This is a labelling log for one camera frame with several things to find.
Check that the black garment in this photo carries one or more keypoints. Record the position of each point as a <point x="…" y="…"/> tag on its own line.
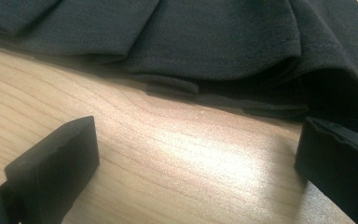
<point x="199" y="40"/>

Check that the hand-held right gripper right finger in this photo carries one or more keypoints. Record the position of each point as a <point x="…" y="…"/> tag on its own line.
<point x="338" y="168"/>

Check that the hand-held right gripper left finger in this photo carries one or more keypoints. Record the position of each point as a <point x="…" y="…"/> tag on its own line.
<point x="56" y="165"/>

